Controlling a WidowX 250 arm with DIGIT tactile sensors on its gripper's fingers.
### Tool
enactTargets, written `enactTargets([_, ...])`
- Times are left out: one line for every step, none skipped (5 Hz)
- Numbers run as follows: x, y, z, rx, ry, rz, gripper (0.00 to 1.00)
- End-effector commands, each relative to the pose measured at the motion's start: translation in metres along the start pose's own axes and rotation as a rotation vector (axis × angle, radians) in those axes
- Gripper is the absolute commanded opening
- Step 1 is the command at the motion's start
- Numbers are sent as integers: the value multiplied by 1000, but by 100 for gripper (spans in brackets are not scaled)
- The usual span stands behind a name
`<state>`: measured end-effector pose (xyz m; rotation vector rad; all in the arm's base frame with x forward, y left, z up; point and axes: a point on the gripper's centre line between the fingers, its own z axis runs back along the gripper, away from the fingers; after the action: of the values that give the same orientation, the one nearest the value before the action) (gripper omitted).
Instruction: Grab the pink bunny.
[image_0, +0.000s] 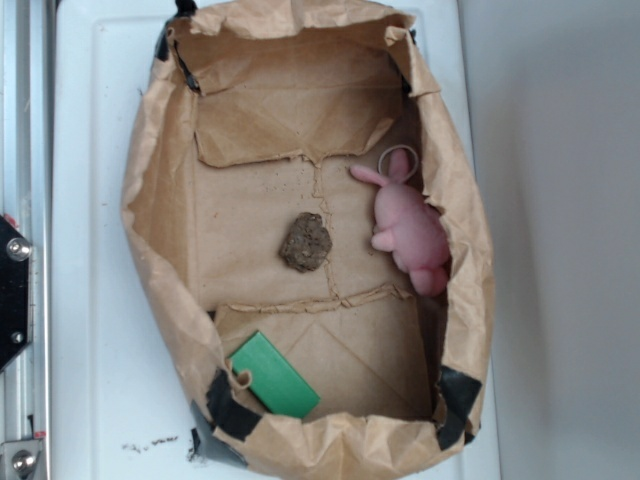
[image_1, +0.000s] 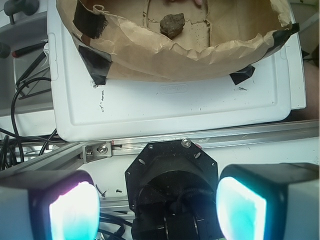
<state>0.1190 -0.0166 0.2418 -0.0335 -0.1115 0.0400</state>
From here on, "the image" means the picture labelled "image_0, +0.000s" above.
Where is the pink plush bunny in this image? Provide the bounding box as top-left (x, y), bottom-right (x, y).
top-left (349, 145), bottom-right (450, 297)

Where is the brown rock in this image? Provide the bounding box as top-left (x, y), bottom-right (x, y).
top-left (279, 212), bottom-right (333, 273)

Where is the brown paper bag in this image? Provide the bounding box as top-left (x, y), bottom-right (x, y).
top-left (122, 1), bottom-right (494, 479)

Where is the green rectangular block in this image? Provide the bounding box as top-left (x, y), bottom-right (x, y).
top-left (228, 331), bottom-right (320, 419)

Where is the black mounting bracket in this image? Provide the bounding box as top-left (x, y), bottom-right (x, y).
top-left (0, 215), bottom-right (33, 373)

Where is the aluminium frame rail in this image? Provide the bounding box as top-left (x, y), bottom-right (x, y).
top-left (1, 1), bottom-right (54, 479)

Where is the silver corner bracket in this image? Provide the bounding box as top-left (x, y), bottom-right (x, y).
top-left (1, 436), bottom-right (47, 480)

